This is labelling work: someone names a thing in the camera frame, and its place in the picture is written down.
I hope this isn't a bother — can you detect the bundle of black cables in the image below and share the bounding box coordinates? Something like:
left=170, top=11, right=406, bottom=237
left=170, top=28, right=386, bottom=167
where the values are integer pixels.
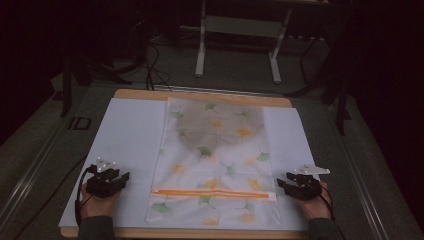
left=141, top=41, right=173, bottom=92

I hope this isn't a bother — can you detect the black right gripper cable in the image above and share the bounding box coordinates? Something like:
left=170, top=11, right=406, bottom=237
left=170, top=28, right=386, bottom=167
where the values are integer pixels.
left=318, top=182, right=337, bottom=222

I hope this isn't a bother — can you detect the white metal stand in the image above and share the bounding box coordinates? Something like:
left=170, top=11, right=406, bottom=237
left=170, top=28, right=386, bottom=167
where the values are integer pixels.
left=179, top=0, right=295, bottom=85

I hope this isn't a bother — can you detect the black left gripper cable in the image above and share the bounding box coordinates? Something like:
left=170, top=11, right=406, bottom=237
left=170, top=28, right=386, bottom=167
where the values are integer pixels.
left=74, top=165, right=98, bottom=228

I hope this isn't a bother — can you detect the black floor box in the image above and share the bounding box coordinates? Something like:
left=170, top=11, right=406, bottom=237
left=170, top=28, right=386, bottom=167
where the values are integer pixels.
left=67, top=116, right=93, bottom=131

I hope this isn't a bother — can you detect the white table mat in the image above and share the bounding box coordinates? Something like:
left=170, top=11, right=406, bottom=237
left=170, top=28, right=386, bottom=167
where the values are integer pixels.
left=58, top=97, right=318, bottom=232

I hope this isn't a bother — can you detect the white leaf-print mesh laundry bag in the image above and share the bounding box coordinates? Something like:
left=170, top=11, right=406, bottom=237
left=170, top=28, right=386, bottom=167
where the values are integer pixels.
left=144, top=96, right=283, bottom=228

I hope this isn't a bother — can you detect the grey cloth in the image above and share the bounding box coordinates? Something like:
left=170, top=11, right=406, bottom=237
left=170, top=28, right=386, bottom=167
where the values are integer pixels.
left=175, top=100, right=267, bottom=153

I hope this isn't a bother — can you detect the black metal stand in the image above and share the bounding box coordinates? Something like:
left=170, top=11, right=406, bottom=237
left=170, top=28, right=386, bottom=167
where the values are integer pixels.
left=59, top=49, right=134, bottom=118
left=284, top=29, right=355, bottom=137

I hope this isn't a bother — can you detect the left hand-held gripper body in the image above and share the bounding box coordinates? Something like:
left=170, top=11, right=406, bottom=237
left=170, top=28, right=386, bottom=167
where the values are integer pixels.
left=85, top=157, right=122, bottom=200

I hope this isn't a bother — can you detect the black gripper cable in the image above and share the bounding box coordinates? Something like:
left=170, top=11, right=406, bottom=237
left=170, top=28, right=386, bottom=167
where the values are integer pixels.
left=318, top=182, right=337, bottom=222
left=74, top=165, right=98, bottom=228

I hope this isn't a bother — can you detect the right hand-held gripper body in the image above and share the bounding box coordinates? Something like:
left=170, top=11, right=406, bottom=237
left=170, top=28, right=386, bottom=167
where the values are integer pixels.
left=289, top=162, right=331, bottom=202

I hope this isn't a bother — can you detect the silver floor rail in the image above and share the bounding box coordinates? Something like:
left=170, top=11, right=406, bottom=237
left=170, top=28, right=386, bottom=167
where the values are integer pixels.
left=0, top=124, right=69, bottom=231
left=328, top=104, right=392, bottom=240

